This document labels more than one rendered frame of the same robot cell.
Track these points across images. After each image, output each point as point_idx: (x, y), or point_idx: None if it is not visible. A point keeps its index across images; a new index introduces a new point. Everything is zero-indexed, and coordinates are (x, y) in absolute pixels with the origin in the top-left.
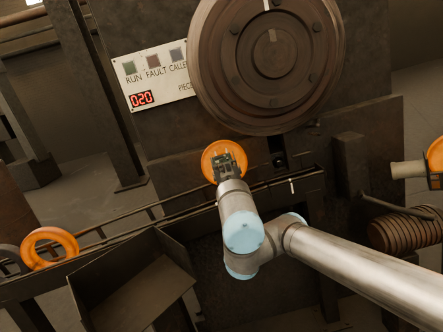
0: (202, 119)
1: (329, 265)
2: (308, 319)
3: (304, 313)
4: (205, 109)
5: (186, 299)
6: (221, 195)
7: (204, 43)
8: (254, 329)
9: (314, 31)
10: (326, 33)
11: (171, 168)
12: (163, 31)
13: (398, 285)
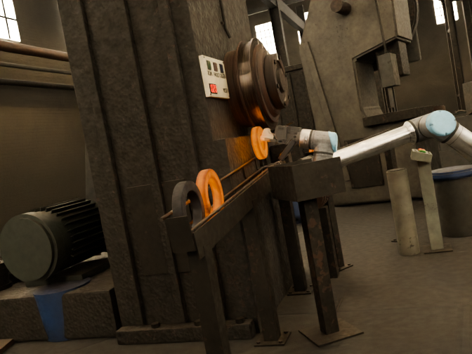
0: (227, 118)
1: (357, 149)
2: (293, 297)
3: (288, 298)
4: (227, 111)
5: (199, 348)
6: (309, 132)
7: (256, 64)
8: (279, 315)
9: (286, 76)
10: None
11: (232, 145)
12: (212, 52)
13: (380, 137)
